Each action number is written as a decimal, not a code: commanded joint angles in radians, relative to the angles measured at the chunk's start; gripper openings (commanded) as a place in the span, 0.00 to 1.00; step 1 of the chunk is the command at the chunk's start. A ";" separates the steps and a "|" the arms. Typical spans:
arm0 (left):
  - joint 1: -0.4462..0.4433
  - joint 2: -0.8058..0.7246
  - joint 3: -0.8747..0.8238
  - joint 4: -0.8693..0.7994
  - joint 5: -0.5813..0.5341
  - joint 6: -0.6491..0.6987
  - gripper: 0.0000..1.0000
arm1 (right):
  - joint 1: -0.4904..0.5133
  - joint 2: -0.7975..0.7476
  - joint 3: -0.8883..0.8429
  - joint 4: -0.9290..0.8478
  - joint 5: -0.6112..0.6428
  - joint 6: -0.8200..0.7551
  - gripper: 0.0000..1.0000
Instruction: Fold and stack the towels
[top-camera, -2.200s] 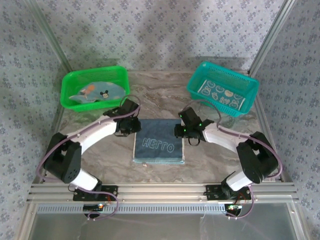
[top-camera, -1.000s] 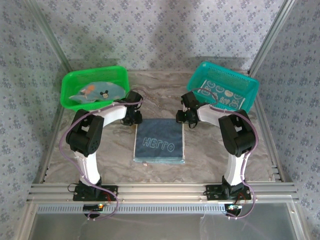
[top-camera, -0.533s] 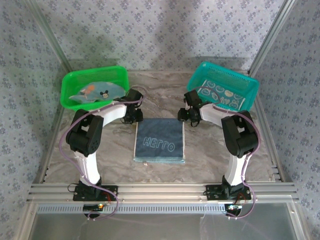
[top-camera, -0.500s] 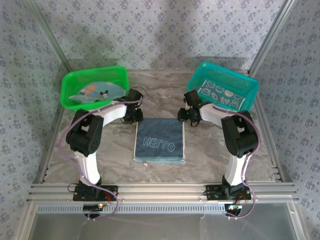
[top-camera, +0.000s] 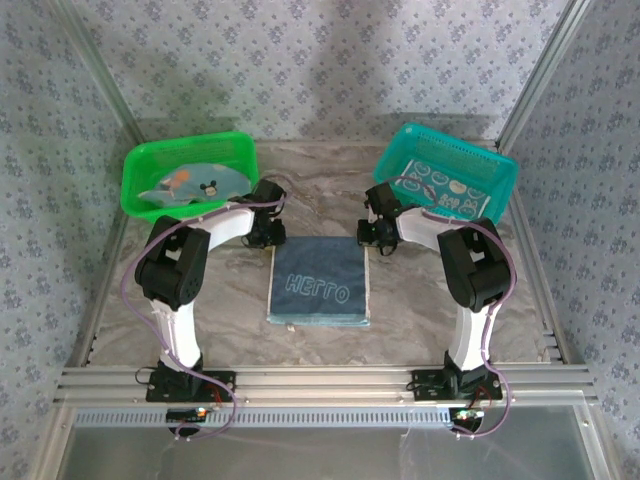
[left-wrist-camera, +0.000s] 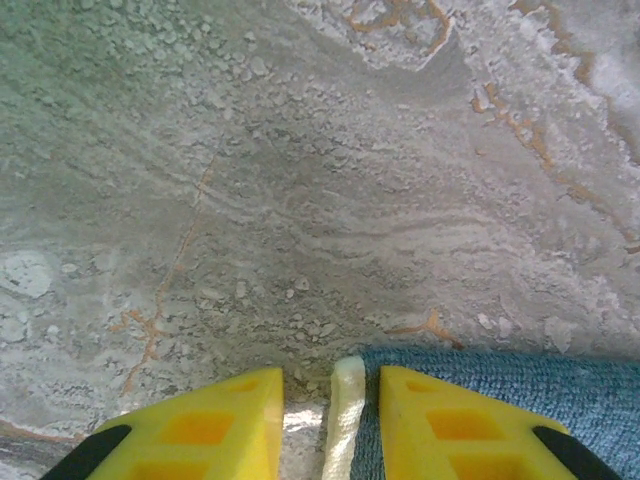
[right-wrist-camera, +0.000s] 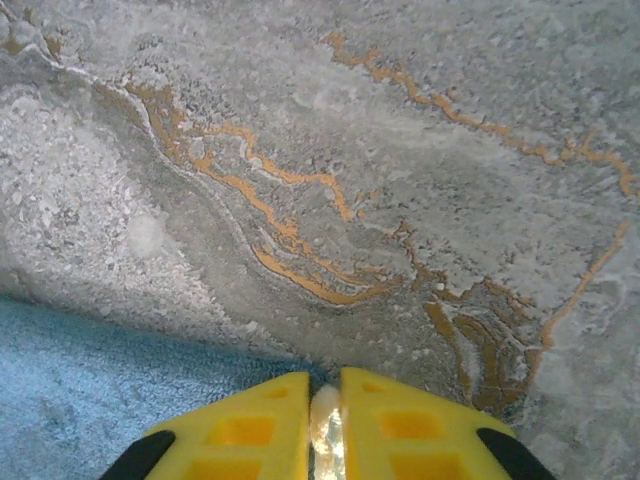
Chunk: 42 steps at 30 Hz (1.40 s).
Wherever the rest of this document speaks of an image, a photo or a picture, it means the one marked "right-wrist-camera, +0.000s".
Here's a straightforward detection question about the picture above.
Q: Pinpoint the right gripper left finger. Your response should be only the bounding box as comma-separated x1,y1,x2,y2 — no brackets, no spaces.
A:
99,370,312,480

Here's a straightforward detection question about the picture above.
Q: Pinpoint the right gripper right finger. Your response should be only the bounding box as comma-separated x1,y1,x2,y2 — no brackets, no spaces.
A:
339,366,559,480

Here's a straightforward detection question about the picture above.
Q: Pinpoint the navy blue printed towel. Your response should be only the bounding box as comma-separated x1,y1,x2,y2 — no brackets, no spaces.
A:
0,292,346,480

